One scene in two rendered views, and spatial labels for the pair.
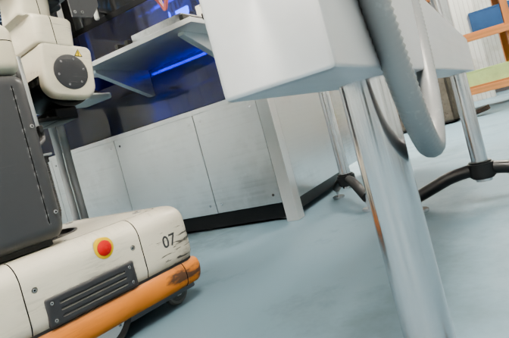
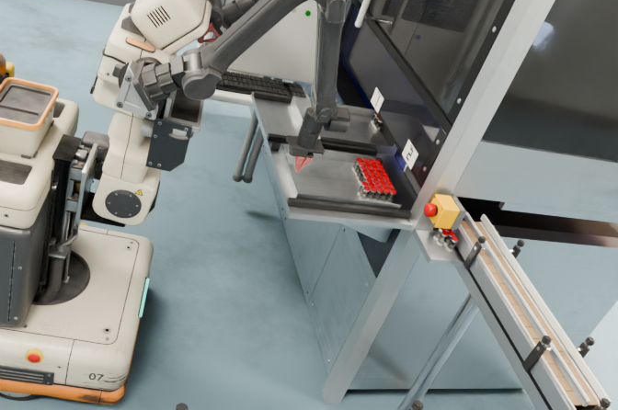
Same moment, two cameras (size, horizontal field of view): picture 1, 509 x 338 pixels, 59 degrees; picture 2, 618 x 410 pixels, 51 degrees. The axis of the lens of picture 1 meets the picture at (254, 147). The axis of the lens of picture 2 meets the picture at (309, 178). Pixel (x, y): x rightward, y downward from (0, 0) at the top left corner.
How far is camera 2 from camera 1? 1.76 m
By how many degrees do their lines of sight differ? 45
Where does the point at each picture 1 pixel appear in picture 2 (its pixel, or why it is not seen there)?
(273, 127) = (361, 328)
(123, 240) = (52, 360)
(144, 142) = not seen: hidden behind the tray
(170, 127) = not seen: hidden behind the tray
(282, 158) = (349, 355)
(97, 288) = (16, 373)
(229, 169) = (329, 294)
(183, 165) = (319, 237)
